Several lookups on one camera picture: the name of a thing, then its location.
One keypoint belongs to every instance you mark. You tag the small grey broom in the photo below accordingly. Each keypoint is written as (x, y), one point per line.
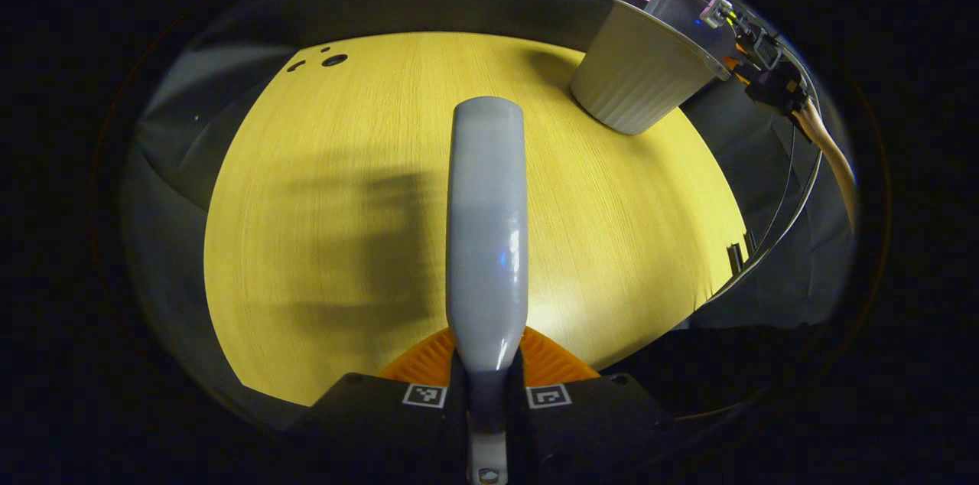
(487, 225)

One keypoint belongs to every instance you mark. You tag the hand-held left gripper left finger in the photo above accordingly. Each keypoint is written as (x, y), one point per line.
(382, 416)

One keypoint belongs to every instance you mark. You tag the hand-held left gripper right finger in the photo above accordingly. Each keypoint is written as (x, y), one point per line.
(596, 416)

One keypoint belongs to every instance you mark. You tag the grey ribbed garbage bin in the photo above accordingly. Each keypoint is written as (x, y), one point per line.
(635, 79)

